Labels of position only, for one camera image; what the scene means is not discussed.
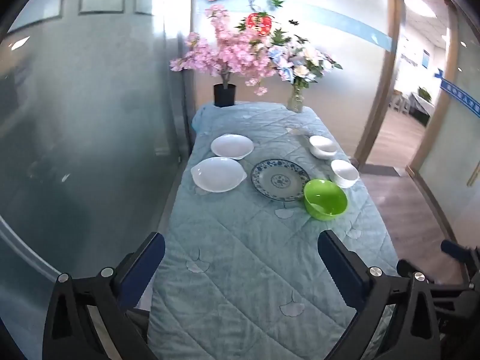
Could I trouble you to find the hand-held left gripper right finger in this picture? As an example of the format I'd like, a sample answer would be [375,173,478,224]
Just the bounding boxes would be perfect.
[317,229,441,360]

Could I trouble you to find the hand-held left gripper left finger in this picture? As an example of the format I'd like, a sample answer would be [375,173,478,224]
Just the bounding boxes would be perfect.
[42,232,166,360]

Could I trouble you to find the green bowl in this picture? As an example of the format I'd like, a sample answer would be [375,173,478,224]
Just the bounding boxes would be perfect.
[303,179,348,221]

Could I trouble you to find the small white bowl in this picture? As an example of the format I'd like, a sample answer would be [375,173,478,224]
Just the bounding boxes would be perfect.
[309,135,337,159]
[331,159,360,188]

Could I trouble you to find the blue patterned plate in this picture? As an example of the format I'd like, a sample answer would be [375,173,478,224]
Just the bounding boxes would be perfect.
[250,158,311,202]

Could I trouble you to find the white plate with ears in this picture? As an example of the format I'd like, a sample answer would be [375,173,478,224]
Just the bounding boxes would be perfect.
[190,157,247,193]

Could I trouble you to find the round white plate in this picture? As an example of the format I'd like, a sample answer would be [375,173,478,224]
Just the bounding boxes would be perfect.
[210,134,255,160]

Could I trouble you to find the light blue quilted blanket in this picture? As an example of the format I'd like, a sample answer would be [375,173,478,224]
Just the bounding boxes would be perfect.
[147,101,400,360]

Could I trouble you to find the frosted glass door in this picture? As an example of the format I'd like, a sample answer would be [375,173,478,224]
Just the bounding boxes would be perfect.
[405,0,480,241]

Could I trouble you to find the dark table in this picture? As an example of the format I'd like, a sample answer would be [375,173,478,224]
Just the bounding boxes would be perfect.
[409,94,432,126]

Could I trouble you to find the blue stripe sticker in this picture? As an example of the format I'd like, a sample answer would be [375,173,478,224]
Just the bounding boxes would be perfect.
[435,68,480,117]

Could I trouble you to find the white stools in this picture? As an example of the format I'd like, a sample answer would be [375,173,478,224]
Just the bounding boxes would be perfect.
[390,92,411,113]

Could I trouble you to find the glass vase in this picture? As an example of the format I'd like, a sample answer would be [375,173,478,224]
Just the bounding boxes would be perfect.
[287,85,304,113]

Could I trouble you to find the black flower pot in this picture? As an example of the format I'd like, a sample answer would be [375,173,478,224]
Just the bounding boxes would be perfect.
[214,83,237,107]

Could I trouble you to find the pastel flower bouquet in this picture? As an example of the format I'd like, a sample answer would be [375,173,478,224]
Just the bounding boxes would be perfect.
[267,37,343,90]

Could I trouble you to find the pink blossom tree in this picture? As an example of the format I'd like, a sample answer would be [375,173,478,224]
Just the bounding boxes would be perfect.
[169,5,278,96]

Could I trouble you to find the large red round ornament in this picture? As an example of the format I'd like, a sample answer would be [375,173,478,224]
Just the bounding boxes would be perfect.
[246,12,273,36]

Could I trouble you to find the wooden door frame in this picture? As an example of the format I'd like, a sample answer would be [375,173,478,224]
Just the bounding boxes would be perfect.
[352,0,407,166]

